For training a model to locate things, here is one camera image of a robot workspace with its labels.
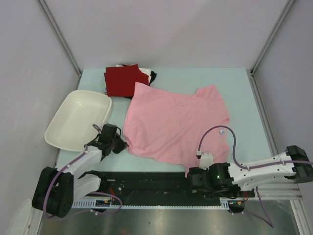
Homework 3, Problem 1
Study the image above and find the white plastic bin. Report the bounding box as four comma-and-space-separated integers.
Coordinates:
45, 90, 112, 152

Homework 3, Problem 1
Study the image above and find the aluminium front rail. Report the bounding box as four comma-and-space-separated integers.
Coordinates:
258, 182, 302, 200

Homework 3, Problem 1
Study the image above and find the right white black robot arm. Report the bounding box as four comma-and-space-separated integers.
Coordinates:
187, 145, 313, 199

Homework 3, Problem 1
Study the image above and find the pink t shirt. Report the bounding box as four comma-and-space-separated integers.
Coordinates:
123, 83, 230, 171

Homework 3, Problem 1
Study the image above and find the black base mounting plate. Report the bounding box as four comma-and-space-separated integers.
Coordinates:
87, 171, 255, 206

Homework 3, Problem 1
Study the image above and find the white slotted cable duct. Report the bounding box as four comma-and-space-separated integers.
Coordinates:
70, 197, 230, 210

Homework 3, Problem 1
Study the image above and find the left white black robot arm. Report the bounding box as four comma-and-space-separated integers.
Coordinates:
32, 123, 128, 221

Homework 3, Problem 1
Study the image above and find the right aluminium frame post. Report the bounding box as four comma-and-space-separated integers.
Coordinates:
250, 0, 298, 76

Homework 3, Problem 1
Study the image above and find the left aluminium frame post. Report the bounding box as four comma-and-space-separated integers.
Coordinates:
36, 0, 82, 77

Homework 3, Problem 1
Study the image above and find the right aluminium side rail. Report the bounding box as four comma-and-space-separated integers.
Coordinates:
247, 71, 279, 156

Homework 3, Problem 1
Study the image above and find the folded red t shirt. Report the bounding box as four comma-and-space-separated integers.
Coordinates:
104, 65, 149, 98

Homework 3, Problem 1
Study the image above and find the aluminium frame post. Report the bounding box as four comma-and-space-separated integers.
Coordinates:
36, 0, 82, 77
250, 0, 298, 76

